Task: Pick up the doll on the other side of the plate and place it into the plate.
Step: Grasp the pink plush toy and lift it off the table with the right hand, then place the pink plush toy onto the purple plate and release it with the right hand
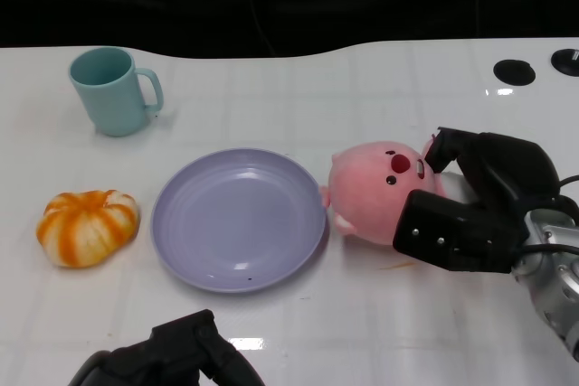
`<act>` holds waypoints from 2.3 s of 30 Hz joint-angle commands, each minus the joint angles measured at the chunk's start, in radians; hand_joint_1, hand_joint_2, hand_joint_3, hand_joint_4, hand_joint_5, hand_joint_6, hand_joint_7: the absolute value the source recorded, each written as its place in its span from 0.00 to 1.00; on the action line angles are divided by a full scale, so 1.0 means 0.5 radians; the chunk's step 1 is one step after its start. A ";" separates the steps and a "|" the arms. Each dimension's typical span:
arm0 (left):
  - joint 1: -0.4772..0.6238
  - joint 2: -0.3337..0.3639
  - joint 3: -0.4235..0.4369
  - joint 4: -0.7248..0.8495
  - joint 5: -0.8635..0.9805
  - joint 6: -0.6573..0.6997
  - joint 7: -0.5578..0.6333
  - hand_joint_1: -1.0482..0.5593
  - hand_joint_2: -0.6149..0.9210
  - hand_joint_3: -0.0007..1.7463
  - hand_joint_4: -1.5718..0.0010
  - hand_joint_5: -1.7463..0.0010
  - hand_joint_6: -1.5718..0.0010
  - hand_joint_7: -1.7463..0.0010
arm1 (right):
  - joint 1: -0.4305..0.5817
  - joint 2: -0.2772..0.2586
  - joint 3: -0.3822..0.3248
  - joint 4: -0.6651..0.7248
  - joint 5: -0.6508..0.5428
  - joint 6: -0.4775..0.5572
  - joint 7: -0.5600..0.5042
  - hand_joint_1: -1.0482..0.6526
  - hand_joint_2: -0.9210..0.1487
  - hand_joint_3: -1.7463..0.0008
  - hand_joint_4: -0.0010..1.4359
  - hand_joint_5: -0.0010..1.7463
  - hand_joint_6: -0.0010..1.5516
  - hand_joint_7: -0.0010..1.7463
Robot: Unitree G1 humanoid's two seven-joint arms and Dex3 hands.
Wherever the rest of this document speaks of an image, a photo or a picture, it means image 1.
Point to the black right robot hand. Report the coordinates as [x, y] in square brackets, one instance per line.
[497, 178]

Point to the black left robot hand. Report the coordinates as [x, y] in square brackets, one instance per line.
[181, 354]

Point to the pink plush beaver doll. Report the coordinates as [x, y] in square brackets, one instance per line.
[366, 191]

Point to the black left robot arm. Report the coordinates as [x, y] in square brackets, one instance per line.
[88, 372]

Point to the lavender plastic plate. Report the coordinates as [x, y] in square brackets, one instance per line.
[240, 219]

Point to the black round table grommet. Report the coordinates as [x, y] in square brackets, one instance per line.
[565, 61]
[514, 72]

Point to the thin orange thread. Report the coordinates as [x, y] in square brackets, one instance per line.
[398, 265]

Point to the orange white striped pumpkin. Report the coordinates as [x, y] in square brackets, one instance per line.
[86, 230]

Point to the teal plastic mug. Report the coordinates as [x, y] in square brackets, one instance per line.
[111, 101]

